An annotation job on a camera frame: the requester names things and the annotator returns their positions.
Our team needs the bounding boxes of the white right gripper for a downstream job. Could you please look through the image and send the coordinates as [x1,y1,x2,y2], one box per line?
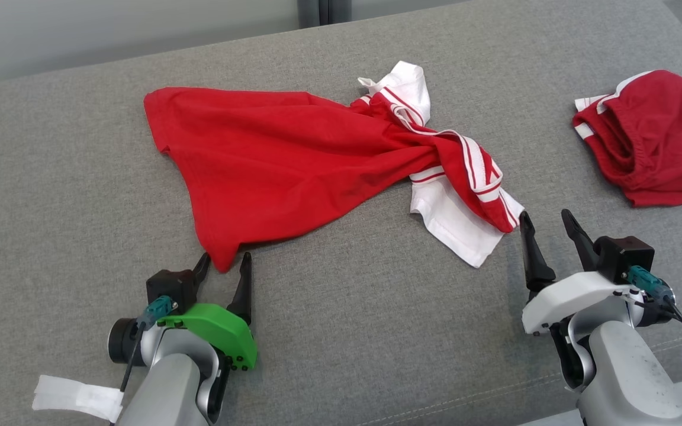
[519,209,635,337]

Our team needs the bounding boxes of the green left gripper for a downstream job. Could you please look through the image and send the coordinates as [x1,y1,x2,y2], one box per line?
[157,251,259,372]

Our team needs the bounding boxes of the red and white t-shirt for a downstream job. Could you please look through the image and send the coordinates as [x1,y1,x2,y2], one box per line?
[143,60,525,273]

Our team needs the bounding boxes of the red Bulls shorts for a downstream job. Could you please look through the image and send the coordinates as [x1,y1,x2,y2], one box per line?
[572,69,682,208]

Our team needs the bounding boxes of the white tape strip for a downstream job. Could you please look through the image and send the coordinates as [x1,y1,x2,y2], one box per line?
[32,375,124,422]

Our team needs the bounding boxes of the teal left cable connector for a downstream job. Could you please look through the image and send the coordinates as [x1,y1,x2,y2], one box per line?
[137,295,179,329]

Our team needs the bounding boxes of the teal cable connector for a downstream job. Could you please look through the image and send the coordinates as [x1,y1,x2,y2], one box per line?
[137,295,179,329]
[626,265,673,299]

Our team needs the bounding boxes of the teal right cable connector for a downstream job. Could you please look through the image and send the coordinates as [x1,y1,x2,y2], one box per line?
[626,265,673,299]

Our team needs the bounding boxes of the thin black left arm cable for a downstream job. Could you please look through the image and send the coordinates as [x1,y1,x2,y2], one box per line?
[110,322,143,426]

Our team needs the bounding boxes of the grey vertical partition post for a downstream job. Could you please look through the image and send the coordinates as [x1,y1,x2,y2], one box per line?
[297,0,353,29]

